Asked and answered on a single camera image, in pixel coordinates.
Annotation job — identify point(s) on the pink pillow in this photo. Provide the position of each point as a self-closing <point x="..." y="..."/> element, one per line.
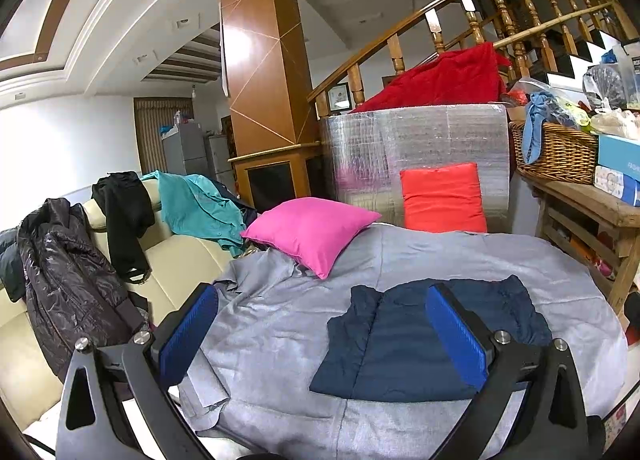
<point x="310" y="230"/>

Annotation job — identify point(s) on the light blue cardboard box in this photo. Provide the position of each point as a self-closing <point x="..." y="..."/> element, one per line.
<point x="620" y="154"/>

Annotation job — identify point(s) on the light blue cloth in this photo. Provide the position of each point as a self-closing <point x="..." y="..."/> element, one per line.
<point x="535" y="129"/>

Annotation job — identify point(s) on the navy blue puffer jacket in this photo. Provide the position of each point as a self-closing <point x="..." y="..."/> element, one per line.
<point x="390" y="340"/>

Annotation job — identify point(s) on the black garment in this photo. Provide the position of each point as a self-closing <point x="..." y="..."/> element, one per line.
<point x="122" y="210"/>

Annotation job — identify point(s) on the brown curtain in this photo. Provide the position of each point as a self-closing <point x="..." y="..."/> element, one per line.
<point x="147" y="139"/>

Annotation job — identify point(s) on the white patterned box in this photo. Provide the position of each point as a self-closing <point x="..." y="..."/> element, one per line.
<point x="612" y="185"/>

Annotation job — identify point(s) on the clear bag of colourful things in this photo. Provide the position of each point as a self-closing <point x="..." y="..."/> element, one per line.
<point x="570" y="112"/>

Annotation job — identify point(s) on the wooden pillar base cabinet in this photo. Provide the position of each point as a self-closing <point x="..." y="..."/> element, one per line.
<point x="272" y="153"/>

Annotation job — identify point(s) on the framed picture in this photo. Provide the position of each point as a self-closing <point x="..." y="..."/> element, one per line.
<point x="341" y="97"/>

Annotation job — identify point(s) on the grey refrigerator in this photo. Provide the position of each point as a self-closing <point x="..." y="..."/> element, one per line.
<point x="185" y="149"/>

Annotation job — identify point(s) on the grey blanket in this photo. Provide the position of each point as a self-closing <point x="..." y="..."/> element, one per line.
<point x="425" y="250"/>

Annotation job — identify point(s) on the wooden pillar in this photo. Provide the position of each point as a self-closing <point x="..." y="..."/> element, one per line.
<point x="260" y="64"/>

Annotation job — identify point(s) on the silver foil insulation board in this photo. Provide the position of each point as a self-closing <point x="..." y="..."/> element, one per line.
<point x="400" y="134"/>

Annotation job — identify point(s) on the beige leather sofa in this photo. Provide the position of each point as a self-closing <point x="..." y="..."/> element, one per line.
<point x="170" y="265"/>

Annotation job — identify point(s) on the wooden side shelf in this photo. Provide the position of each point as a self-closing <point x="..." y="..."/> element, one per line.
<point x="585" y="197"/>

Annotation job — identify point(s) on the teal garment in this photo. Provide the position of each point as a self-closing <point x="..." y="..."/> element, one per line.
<point x="200" y="205"/>

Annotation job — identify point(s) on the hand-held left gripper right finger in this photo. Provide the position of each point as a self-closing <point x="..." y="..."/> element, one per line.
<point x="457" y="335"/>

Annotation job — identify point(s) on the clear plastic storage box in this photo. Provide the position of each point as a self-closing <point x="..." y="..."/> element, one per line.
<point x="632" y="69"/>

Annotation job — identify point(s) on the wicker basket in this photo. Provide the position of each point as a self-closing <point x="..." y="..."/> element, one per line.
<point x="560" y="154"/>

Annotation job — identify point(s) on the red quilted blanket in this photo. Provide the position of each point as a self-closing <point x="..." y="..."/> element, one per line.
<point x="440" y="79"/>

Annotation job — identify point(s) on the clear dotted plastic bag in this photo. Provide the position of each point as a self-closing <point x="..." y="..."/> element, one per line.
<point x="605" y="84"/>

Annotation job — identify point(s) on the staircase steps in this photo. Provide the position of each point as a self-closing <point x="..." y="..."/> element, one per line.
<point x="575" y="64"/>

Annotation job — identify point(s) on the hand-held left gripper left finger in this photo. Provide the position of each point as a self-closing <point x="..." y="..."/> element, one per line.
<point x="192" y="335"/>

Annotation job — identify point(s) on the red-orange pillow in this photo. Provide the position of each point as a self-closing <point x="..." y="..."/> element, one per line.
<point x="442" y="197"/>

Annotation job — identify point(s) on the wooden stair railing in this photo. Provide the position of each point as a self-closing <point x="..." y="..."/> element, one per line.
<point x="398" y="59"/>

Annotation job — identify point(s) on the dark shiny puffer jacket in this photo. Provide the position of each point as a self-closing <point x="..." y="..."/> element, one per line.
<point x="65" y="280"/>

